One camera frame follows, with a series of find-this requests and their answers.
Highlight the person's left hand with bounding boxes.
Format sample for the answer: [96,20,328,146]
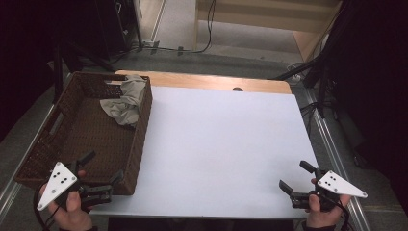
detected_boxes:
[38,171,94,231]

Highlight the metal floor rail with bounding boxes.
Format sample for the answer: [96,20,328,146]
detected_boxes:
[0,73,72,223]
[302,88,373,231]

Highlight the hand-held gripper cable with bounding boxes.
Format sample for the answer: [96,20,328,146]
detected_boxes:
[333,198,353,231]
[32,182,62,231]

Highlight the black hanging cable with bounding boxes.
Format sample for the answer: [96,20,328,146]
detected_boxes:
[138,0,217,55]

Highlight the brown wicker basket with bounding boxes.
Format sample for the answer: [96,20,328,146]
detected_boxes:
[13,70,154,196]

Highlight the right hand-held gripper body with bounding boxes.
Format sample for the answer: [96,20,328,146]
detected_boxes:
[289,167,369,213]

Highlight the black equipment cabinet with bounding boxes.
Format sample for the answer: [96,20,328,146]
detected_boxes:
[92,0,143,61]

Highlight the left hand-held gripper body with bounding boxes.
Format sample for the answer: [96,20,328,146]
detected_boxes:
[36,161,114,213]

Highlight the black floor cable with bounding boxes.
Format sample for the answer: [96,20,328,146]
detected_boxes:
[299,101,340,121]

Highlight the left hand-held gripper cable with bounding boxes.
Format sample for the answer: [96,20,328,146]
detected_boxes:
[32,182,62,231]

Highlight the beige pants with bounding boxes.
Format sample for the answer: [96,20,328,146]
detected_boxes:
[99,74,147,127]

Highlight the white table mat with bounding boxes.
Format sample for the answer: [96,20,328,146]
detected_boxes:
[89,86,321,220]

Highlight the light wooden shelf unit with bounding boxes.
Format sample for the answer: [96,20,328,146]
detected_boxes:
[192,0,343,63]

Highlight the right hand-held gripper cable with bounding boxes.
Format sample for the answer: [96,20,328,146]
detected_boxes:
[333,198,353,231]

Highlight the person's right hand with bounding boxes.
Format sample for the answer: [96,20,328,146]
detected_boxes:
[304,178,353,229]

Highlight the black curtain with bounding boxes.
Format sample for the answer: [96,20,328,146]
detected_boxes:
[0,0,97,142]
[333,0,408,213]

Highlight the black tripod stand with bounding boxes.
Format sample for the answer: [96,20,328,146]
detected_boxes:
[52,39,116,104]
[268,47,341,119]

